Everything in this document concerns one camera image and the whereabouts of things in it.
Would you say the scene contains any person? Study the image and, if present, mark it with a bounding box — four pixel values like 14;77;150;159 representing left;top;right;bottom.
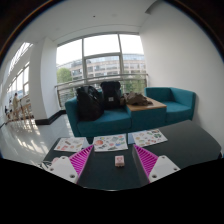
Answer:
11;92;22;120

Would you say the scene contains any metal window railing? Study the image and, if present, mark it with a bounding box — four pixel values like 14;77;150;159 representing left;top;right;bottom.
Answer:
54;73;149;108

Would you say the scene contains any sticker sheet with brown stickers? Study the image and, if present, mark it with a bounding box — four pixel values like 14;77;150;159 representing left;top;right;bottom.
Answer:
53;137;86;154

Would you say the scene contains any teal sofa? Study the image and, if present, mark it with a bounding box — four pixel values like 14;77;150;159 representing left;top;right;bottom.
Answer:
64;86;197;139

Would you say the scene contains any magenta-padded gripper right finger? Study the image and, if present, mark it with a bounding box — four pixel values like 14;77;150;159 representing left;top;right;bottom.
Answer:
132;144;182;184

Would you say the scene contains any large black backpack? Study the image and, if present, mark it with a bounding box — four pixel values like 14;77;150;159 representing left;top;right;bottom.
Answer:
75;85;105;122

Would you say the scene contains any wooden sofa table top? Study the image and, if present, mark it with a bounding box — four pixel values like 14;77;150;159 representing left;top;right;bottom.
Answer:
125;97;168;113

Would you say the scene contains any brown jacket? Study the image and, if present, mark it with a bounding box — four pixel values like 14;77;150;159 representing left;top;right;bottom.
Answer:
119;91;154;107

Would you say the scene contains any sticker sheet with pink circle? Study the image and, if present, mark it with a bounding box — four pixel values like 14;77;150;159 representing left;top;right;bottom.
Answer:
93;133;129;153

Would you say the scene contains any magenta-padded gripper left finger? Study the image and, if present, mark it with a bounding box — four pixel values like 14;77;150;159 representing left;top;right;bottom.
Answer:
46;144;95;185

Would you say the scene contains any pink charger block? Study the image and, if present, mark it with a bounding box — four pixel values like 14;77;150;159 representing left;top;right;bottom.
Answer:
114;154;126;168

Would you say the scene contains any black backpack with label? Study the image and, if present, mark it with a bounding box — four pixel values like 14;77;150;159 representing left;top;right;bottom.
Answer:
99;80;123;111

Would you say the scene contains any sticker sheet with small stickers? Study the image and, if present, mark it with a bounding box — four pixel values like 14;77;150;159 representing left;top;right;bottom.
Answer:
131;128;169;148

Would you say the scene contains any group of wooden stools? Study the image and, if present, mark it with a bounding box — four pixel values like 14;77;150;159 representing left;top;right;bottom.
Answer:
4;99;35;124

